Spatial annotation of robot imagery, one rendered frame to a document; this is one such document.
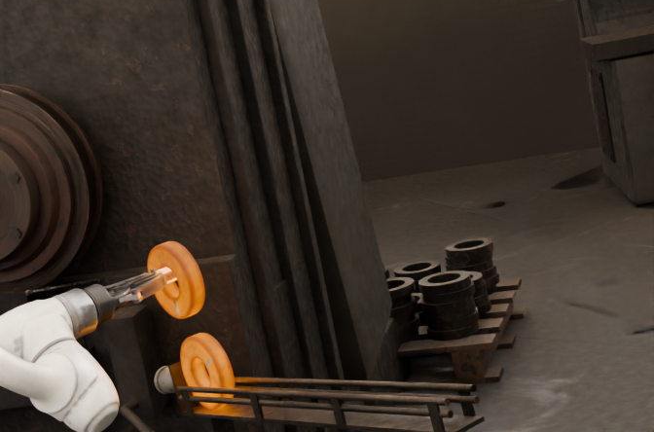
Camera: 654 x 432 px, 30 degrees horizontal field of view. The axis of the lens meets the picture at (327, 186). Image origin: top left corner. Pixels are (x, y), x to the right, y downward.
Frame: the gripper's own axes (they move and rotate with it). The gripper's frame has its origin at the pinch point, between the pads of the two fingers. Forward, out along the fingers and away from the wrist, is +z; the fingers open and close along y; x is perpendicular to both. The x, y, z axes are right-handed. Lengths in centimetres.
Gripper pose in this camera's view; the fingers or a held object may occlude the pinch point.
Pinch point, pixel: (173, 271)
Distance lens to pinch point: 246.2
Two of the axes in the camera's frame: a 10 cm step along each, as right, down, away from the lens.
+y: 6.5, -0.1, -7.6
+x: -2.3, -9.6, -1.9
